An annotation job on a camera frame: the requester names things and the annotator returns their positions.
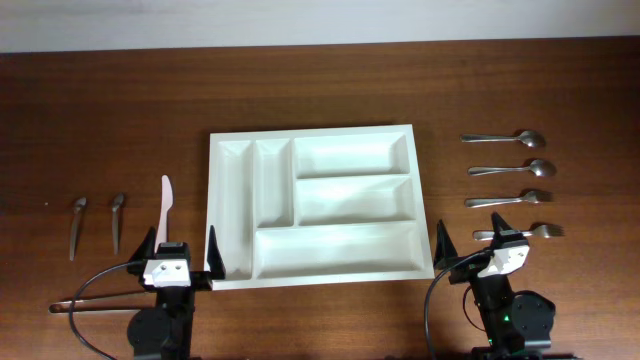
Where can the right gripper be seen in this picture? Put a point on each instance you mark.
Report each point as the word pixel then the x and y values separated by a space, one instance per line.
pixel 443 248

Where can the steel tongs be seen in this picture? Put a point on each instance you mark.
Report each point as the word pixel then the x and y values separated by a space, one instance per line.
pixel 120 302

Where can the pink plastic knife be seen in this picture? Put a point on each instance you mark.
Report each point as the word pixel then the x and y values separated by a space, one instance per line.
pixel 167 200

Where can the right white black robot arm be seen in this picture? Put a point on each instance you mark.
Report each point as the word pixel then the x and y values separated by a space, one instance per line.
pixel 517 324

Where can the white plastic cutlery tray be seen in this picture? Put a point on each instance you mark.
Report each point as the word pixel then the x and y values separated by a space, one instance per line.
pixel 316 206

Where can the left small steel teaspoon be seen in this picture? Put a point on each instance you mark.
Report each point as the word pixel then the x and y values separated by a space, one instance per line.
pixel 78 209

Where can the steel tablespoon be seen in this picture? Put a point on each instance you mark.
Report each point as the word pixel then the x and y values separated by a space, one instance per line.
pixel 538 167
pixel 530 138

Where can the small steel teaspoon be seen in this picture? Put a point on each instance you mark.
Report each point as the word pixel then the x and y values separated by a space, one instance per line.
pixel 78 209
pixel 116 205

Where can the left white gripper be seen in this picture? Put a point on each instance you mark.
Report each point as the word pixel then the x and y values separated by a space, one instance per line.
pixel 204 279

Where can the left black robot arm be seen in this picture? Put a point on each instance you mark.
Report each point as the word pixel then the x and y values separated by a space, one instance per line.
pixel 164 330

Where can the right small steel teaspoon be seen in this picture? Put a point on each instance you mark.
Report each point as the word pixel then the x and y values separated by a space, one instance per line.
pixel 116 205

